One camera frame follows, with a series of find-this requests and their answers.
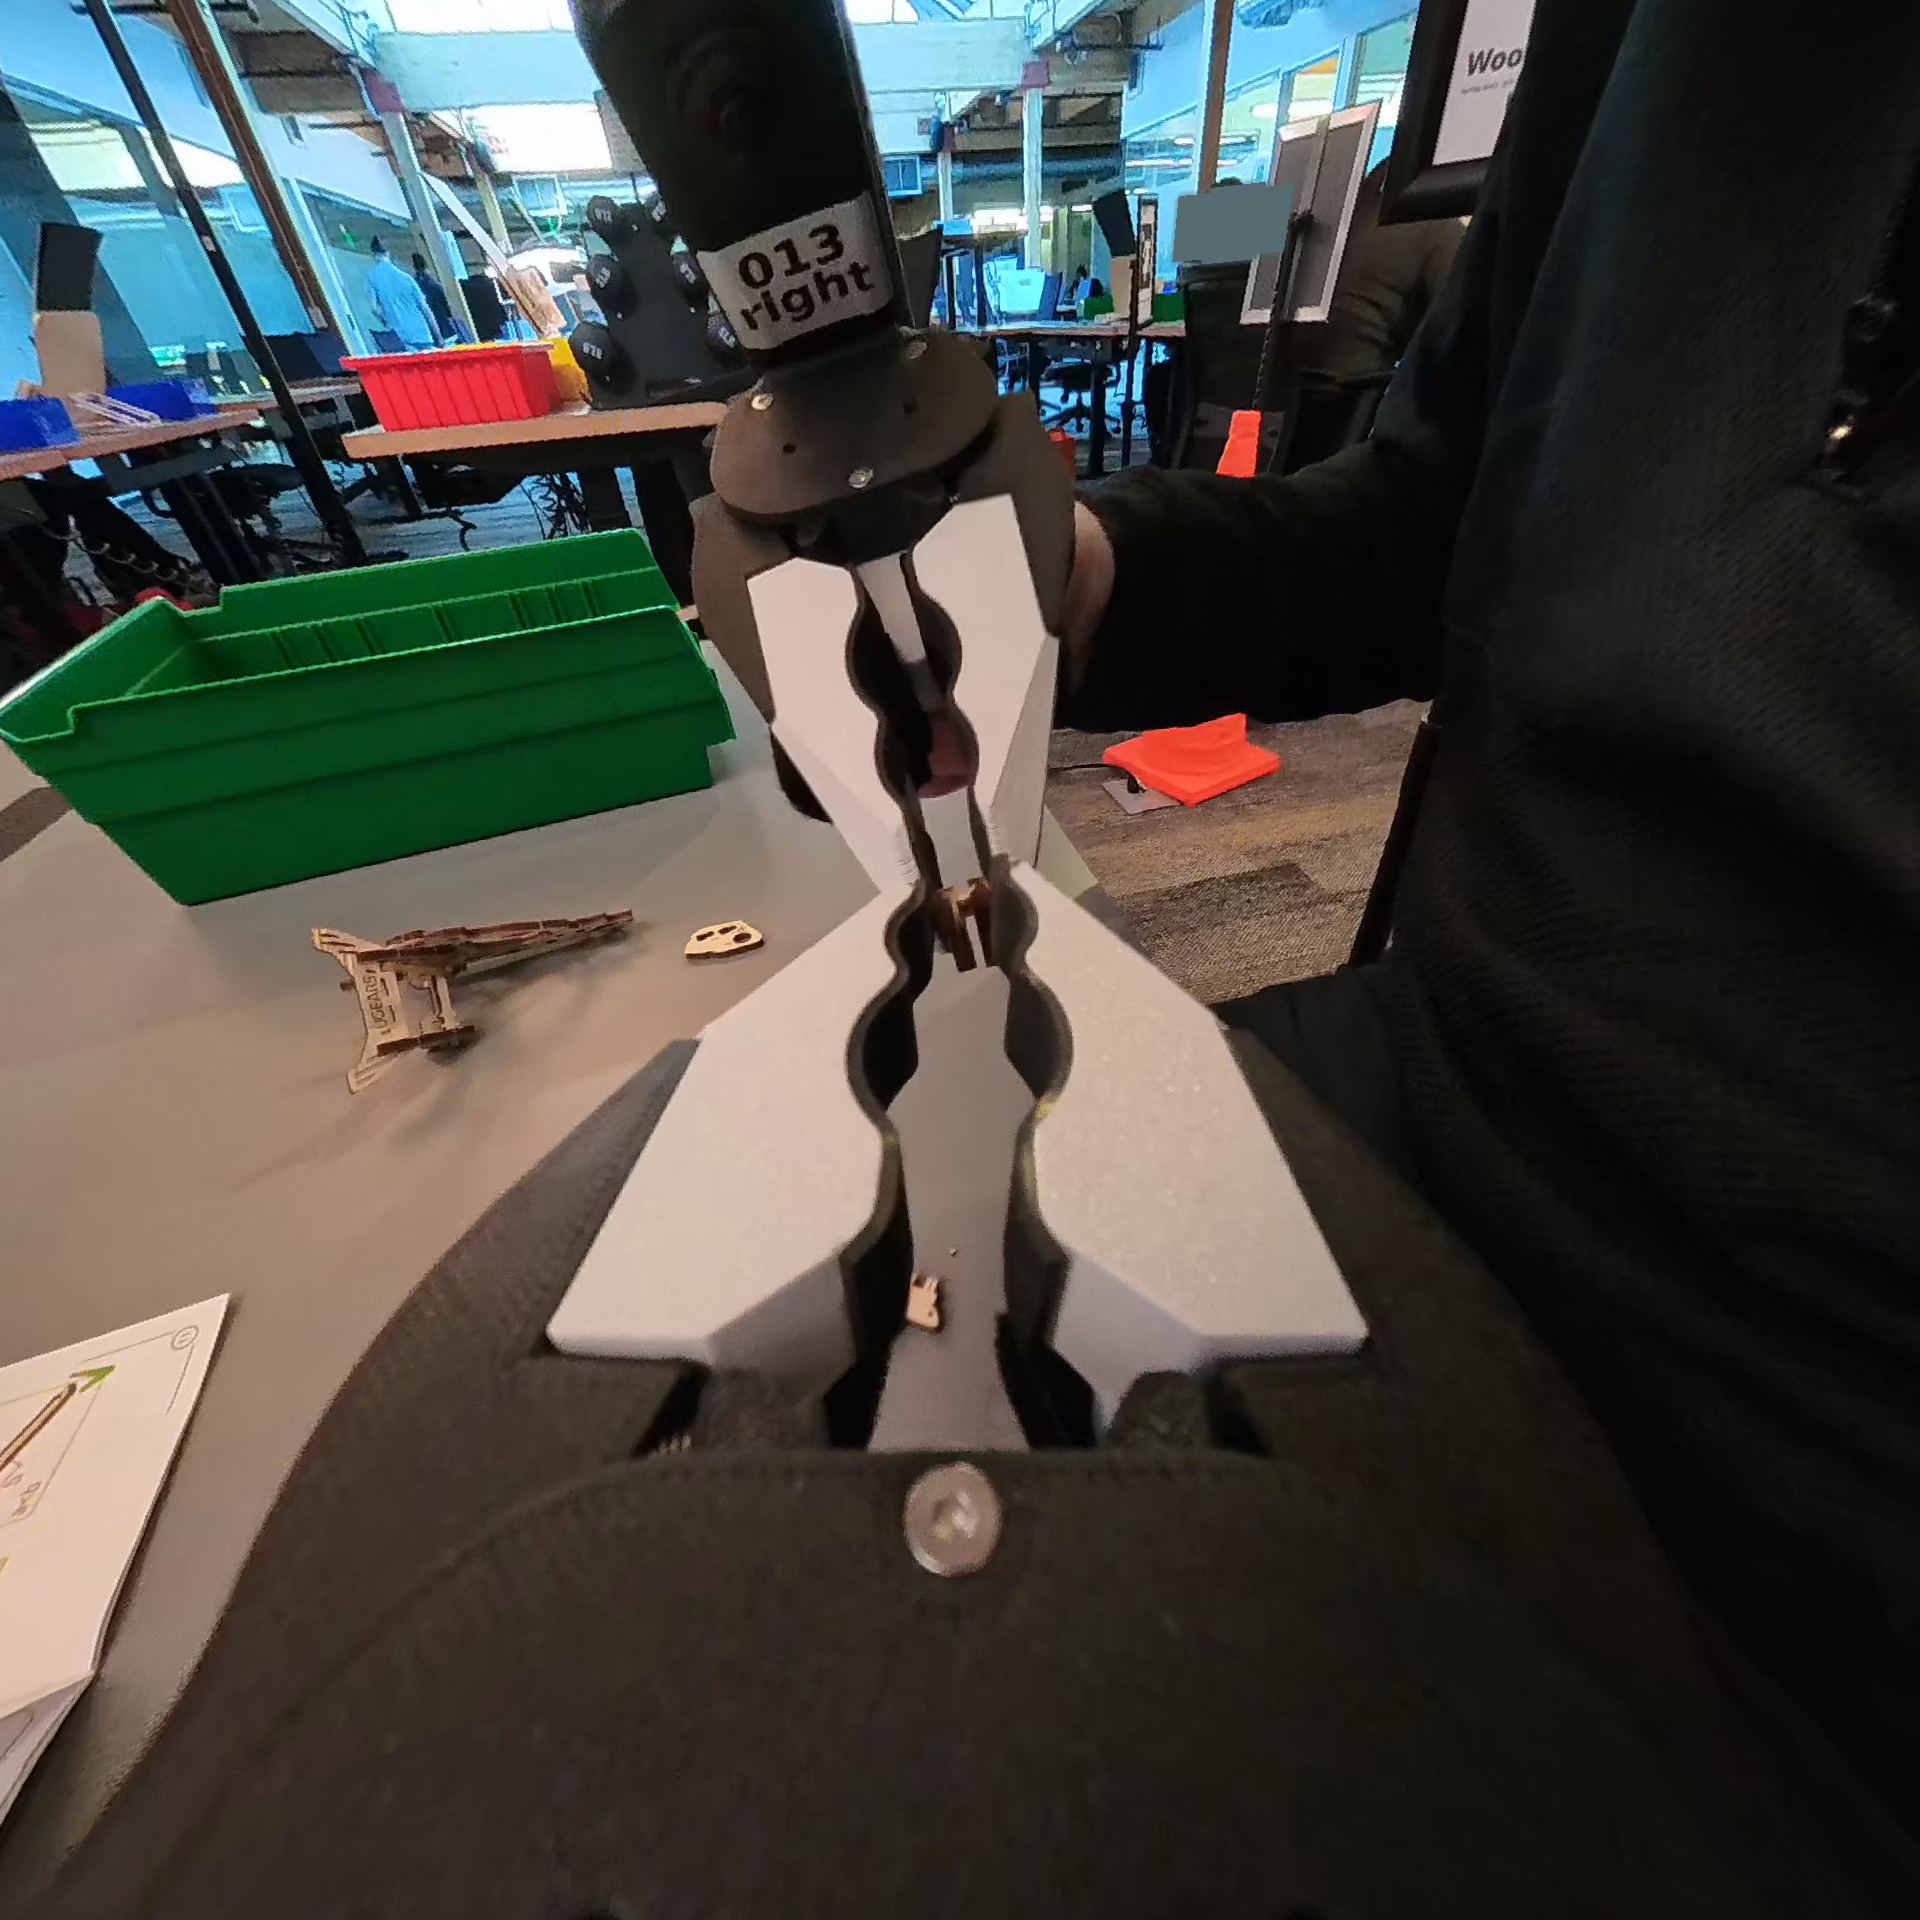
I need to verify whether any black framed white sign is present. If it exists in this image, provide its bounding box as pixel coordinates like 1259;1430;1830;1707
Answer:
1380;0;1548;229

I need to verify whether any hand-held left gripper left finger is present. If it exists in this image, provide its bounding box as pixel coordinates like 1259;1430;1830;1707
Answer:
546;882;944;1450

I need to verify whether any orange plastic object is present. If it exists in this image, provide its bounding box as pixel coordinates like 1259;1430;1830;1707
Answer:
1101;713;1282;813

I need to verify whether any framed white board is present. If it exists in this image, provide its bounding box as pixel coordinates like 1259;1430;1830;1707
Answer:
1242;102;1382;324

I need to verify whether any hook shaped wooden part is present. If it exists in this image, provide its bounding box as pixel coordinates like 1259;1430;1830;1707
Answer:
917;876;1001;975

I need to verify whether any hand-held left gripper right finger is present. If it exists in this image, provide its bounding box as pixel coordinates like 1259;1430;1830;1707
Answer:
990;855;1370;1450

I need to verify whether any assembled wooden model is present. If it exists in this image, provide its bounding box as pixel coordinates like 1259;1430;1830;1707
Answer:
310;907;636;1094

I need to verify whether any person's body in black clothing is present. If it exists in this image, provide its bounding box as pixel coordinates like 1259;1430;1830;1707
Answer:
1222;0;1920;1920

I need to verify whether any person's right forearm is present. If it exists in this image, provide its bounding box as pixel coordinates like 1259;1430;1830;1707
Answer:
1055;426;1464;739

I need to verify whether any white instruction booklet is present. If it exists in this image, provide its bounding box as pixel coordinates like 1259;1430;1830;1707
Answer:
0;1293;234;1824

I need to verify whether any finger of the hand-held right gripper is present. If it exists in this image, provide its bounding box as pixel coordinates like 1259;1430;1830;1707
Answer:
742;562;940;895
906;494;1064;880

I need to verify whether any cardboard box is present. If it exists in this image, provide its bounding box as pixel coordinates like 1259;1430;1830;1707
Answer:
32;223;107;397

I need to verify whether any red plastic bin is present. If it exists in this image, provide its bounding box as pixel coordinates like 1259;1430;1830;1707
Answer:
340;342;564;432

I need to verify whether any wooden top desk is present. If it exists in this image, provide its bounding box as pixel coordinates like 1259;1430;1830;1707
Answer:
341;397;737;572

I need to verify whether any black rack with round caps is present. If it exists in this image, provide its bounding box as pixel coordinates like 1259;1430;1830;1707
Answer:
566;192;752;411

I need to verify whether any green plastic bin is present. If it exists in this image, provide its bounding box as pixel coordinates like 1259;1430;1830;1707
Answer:
0;528;737;908

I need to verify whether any person's right hand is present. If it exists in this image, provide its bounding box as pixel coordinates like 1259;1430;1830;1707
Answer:
1054;502;1122;697

